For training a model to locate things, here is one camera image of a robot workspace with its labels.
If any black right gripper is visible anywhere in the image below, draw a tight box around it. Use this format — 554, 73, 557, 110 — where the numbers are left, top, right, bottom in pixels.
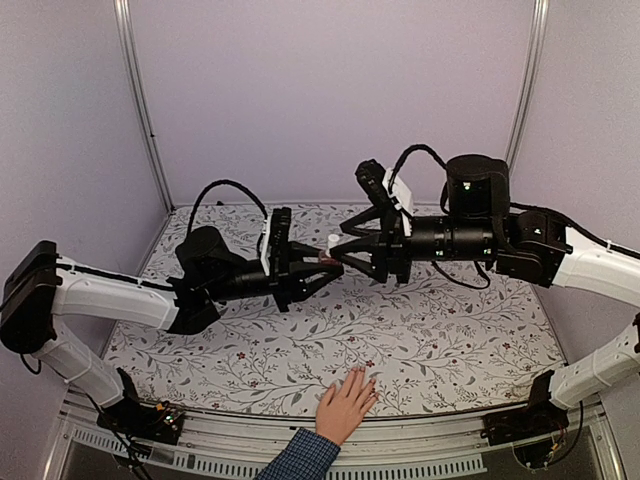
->
328, 203, 495, 284

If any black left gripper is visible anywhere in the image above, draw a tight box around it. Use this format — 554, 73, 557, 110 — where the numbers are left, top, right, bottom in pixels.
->
205, 240, 344, 312

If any white nail polish brush cap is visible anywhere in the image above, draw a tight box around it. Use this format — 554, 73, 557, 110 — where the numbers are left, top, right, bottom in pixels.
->
324, 234, 340, 257

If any pink nail polish bottle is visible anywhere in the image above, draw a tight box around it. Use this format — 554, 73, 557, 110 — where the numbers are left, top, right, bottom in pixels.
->
318, 251, 341, 266

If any blue checked sleeve forearm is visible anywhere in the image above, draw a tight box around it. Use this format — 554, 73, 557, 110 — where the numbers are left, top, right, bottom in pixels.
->
255, 429, 341, 480

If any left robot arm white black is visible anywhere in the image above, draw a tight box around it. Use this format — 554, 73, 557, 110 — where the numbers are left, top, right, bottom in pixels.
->
1, 226, 344, 434

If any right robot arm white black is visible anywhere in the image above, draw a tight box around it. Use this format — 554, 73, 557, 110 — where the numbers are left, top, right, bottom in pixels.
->
329, 145, 639, 305

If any person's bare hand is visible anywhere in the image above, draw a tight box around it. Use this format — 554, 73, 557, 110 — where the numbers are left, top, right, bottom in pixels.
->
315, 367, 378, 446

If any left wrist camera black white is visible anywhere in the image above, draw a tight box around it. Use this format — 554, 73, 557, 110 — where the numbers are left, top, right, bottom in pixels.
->
258, 207, 291, 277

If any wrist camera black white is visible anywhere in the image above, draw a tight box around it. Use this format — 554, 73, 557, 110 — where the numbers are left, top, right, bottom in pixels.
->
355, 159, 414, 220
258, 207, 291, 277

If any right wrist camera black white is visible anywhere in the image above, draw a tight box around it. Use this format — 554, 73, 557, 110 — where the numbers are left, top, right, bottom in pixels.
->
355, 159, 414, 220

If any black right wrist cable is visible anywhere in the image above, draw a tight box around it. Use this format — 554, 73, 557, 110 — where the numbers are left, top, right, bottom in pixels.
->
387, 143, 449, 201

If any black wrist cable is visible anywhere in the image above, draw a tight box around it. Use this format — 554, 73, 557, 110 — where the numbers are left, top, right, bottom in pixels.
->
387, 143, 449, 201
192, 179, 271, 236

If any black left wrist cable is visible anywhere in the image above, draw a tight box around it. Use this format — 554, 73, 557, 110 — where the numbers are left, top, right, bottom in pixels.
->
192, 179, 271, 236

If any front aluminium rail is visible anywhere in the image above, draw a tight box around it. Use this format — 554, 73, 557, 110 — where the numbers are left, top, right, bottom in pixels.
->
45, 395, 628, 479

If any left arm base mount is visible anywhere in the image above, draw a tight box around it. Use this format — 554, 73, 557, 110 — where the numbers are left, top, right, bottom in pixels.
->
97, 368, 185, 445

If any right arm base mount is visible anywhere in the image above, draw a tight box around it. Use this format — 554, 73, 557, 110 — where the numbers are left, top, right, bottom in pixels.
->
481, 371, 569, 469

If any right aluminium frame post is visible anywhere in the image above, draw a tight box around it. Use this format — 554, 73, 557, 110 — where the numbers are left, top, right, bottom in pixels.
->
505, 0, 550, 173

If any aluminium frame post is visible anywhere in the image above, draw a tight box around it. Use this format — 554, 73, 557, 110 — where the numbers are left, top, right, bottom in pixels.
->
505, 0, 550, 173
113, 0, 175, 215

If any left aluminium frame post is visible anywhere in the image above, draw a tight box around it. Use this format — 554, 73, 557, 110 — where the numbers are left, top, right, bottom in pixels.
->
113, 0, 175, 215

